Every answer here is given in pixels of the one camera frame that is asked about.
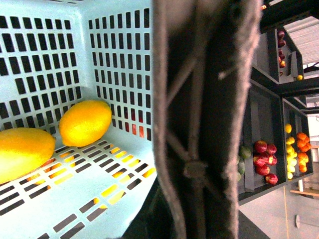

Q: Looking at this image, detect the teal plastic basket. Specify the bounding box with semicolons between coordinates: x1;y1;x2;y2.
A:
0;0;157;239

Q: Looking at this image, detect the yellow mango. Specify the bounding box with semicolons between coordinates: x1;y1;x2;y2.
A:
0;127;55;184

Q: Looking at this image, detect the yellow lemon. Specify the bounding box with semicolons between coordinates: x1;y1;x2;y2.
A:
59;100;112;147

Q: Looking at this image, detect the left gripper felt finger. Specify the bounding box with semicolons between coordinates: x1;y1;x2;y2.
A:
152;0;262;239

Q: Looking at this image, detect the dark fruit display shelf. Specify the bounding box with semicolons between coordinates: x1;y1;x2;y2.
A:
238;0;319;205

